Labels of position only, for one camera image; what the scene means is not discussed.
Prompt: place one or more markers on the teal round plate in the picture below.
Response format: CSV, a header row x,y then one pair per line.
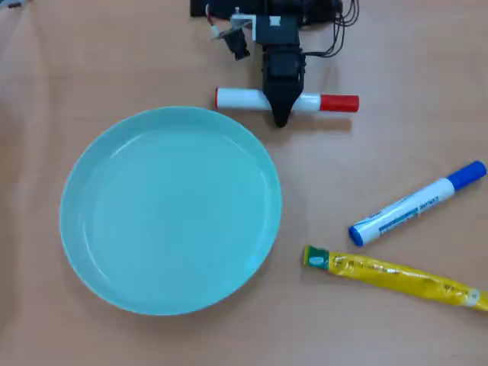
x,y
171,213

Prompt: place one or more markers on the blue white marker pen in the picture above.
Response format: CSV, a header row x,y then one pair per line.
x,y
411,207

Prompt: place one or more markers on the red white marker pen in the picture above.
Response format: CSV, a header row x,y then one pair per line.
x,y
240,98

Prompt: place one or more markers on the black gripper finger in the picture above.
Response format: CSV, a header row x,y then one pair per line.
x,y
283,99

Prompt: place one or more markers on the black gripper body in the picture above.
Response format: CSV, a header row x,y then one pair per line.
x,y
282,61

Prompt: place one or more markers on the small wrist camera board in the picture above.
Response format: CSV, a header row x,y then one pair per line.
x,y
238,43

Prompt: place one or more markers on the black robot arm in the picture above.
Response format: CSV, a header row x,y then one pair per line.
x,y
286,5

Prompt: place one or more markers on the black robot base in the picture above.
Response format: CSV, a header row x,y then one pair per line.
x,y
198,7

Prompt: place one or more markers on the grey object at edge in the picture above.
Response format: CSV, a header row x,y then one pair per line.
x,y
23,2

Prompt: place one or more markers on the yellow stick sachet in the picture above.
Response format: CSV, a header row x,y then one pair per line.
x,y
392,276

